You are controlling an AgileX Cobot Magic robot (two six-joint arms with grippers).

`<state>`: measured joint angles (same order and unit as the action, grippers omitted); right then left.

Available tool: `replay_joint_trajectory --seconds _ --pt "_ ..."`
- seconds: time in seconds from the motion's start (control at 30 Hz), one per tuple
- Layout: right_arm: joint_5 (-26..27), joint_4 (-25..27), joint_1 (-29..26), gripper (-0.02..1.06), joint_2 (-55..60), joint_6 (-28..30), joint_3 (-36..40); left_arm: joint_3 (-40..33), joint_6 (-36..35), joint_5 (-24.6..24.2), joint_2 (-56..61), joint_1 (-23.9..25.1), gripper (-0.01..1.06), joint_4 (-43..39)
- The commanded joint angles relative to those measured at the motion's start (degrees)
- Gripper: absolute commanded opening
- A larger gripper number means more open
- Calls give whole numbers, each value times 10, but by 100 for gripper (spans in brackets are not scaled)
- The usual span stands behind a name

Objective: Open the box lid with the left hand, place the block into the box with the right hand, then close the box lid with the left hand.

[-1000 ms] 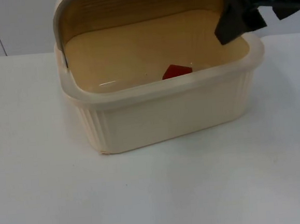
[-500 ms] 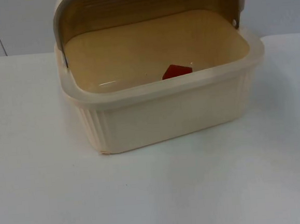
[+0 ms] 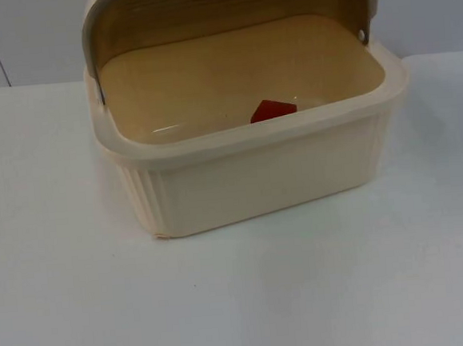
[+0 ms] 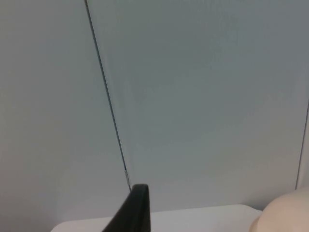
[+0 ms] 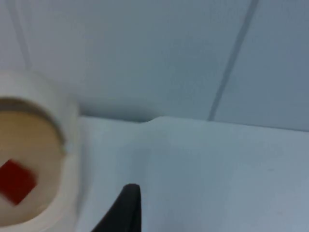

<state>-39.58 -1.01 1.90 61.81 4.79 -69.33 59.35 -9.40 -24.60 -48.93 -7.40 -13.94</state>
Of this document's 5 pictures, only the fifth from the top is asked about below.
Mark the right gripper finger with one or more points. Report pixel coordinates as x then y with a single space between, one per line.
125 212

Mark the red block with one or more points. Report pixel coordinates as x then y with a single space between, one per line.
17 181

